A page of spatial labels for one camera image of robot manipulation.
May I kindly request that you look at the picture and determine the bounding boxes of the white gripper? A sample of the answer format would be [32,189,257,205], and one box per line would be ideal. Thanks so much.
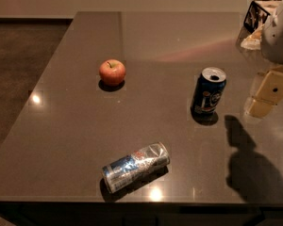
[247,0,283,118]

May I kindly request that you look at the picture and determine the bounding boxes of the red apple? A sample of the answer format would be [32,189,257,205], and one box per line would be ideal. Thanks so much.
[99,59,126,87]

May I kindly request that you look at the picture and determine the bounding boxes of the blue pepsi can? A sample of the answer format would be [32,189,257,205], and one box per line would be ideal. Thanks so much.
[191,67,226,117]

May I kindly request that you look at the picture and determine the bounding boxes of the silver blue redbull can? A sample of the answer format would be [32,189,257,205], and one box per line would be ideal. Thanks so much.
[102,142,170,194]

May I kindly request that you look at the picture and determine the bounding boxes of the white snack bag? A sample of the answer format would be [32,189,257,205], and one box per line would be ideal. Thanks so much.
[241,25,263,51]

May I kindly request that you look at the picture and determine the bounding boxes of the black wire basket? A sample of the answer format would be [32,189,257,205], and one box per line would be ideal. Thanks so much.
[243,0,281,33]

